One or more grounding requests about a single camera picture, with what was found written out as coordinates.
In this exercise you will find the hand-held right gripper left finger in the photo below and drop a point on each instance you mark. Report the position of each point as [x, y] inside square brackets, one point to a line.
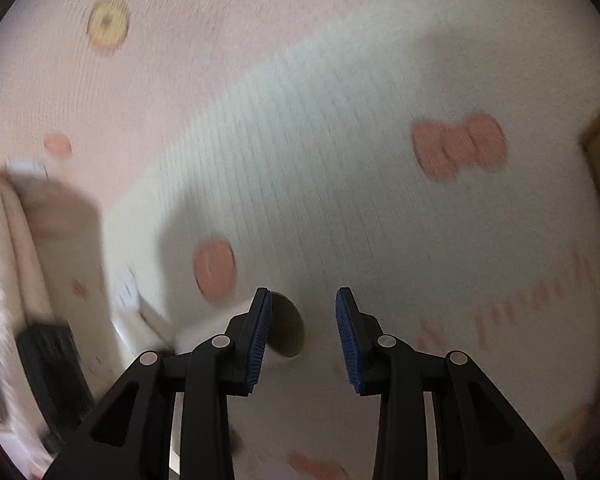
[261, 330]

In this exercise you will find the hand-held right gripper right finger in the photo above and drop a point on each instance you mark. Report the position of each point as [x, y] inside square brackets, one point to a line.
[345, 340]

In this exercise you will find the small white box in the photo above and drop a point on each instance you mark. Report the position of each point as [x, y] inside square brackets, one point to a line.
[127, 287]

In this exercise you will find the beige cloth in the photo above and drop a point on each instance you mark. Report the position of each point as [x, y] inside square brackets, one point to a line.
[12, 260]

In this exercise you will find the printed blanket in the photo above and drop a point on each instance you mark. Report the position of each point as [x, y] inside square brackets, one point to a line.
[330, 170]

